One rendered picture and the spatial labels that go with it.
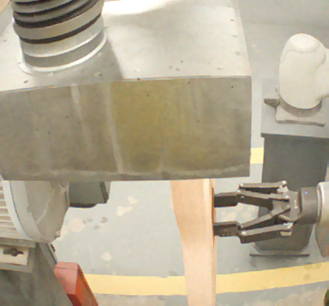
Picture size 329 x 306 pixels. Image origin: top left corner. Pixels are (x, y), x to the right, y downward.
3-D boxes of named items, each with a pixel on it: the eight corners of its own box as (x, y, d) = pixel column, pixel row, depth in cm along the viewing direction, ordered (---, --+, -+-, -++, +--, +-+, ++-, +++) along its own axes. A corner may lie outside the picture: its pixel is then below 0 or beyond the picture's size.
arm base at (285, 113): (264, 86, 179) (264, 73, 176) (322, 92, 175) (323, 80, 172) (263, 122, 167) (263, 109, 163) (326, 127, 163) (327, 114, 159)
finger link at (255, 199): (289, 200, 97) (290, 195, 98) (234, 189, 101) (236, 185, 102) (286, 214, 99) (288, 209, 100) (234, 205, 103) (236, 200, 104)
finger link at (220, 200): (236, 195, 100) (236, 192, 101) (199, 197, 101) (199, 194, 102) (236, 207, 102) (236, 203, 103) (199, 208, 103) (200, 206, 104)
